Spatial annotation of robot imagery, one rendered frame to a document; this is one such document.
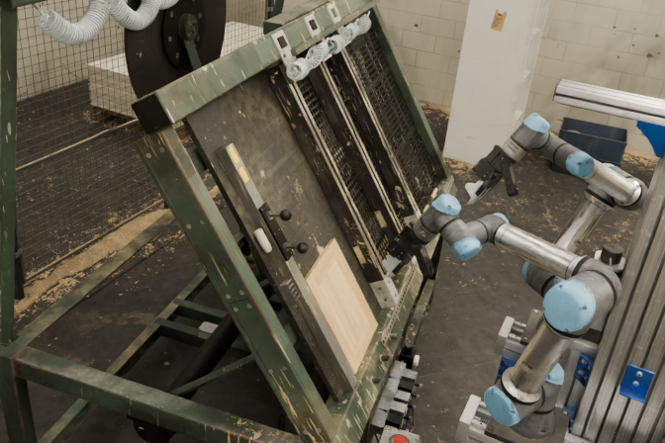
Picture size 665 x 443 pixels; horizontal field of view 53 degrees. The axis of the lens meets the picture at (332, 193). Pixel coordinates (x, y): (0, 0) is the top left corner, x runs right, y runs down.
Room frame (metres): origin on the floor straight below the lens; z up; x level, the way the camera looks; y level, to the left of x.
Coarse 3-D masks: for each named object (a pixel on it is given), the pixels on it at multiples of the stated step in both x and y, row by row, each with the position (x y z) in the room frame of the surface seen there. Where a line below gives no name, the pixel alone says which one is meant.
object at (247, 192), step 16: (224, 160) 1.89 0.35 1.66; (240, 160) 1.92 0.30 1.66; (240, 176) 1.87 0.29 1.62; (240, 192) 1.87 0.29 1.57; (256, 192) 1.90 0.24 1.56; (256, 208) 1.85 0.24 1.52; (256, 224) 1.85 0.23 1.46; (272, 240) 1.84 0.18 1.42; (272, 256) 1.84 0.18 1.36; (288, 272) 1.82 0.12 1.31; (304, 288) 1.83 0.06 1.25; (304, 304) 1.80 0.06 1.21; (320, 320) 1.80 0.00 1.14; (320, 336) 1.78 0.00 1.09; (336, 352) 1.78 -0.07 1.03; (336, 368) 1.76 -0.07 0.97; (352, 384) 1.76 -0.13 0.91
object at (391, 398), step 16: (400, 336) 2.17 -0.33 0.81; (400, 352) 2.15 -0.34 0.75; (400, 368) 2.06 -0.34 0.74; (384, 384) 1.93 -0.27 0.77; (400, 384) 1.95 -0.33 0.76; (416, 384) 2.00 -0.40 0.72; (384, 400) 1.87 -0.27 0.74; (400, 400) 1.87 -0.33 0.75; (384, 416) 1.80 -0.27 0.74; (400, 416) 1.78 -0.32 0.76; (368, 432) 1.74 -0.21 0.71
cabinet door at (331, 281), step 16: (320, 256) 2.06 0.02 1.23; (336, 256) 2.14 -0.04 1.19; (320, 272) 1.99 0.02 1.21; (336, 272) 2.09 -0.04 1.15; (320, 288) 1.94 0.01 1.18; (336, 288) 2.03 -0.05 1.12; (352, 288) 2.12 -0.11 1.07; (320, 304) 1.89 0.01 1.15; (336, 304) 1.98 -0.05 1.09; (352, 304) 2.06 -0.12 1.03; (336, 320) 1.92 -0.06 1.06; (352, 320) 2.00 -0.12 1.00; (368, 320) 2.09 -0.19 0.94; (336, 336) 1.87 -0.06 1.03; (352, 336) 1.95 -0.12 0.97; (368, 336) 2.03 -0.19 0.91; (352, 352) 1.89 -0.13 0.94; (352, 368) 1.84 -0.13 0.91
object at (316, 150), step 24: (288, 48) 2.44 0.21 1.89; (288, 96) 2.38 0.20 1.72; (288, 120) 2.38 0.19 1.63; (312, 120) 2.40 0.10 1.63; (312, 144) 2.35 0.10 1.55; (336, 168) 2.38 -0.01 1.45; (336, 192) 2.32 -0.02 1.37; (336, 216) 2.32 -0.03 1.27; (360, 240) 2.29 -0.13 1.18; (384, 288) 2.25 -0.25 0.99
